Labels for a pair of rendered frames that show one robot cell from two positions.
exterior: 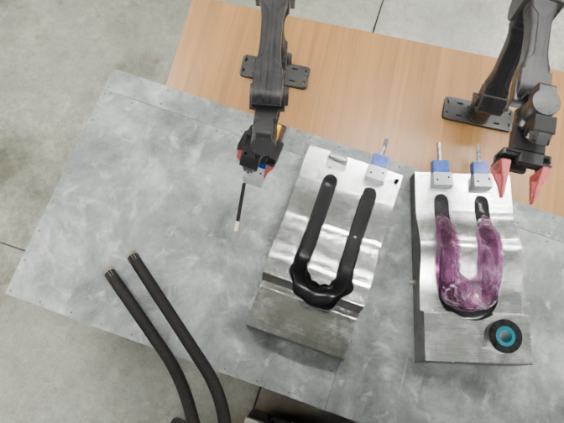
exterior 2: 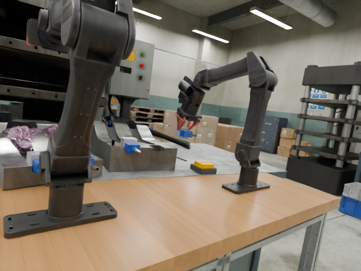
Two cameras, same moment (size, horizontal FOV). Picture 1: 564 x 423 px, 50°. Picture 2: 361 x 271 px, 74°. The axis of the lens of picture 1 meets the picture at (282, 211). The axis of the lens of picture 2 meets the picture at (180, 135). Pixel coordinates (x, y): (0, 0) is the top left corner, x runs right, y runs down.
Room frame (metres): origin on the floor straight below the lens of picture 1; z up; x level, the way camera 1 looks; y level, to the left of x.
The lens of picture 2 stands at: (1.26, -0.73, 1.05)
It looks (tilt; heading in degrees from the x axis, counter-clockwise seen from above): 7 degrees down; 133
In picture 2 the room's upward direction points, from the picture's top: 8 degrees clockwise
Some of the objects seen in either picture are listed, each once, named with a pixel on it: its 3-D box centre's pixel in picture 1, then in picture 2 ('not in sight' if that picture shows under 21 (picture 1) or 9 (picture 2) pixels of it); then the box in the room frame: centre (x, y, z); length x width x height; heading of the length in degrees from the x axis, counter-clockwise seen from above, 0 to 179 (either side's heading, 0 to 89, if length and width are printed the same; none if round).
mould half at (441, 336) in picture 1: (467, 263); (31, 144); (0.34, -0.49, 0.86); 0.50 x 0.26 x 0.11; 2
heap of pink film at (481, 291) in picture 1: (469, 259); (34, 132); (0.34, -0.48, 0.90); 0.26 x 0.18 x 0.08; 2
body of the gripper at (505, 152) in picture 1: (523, 148); (51, 34); (0.52, -0.50, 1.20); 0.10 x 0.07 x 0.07; 82
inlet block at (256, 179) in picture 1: (261, 159); (187, 134); (0.55, 0.06, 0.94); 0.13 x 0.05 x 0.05; 165
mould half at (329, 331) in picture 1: (326, 248); (124, 140); (0.35, -0.12, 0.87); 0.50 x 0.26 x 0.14; 165
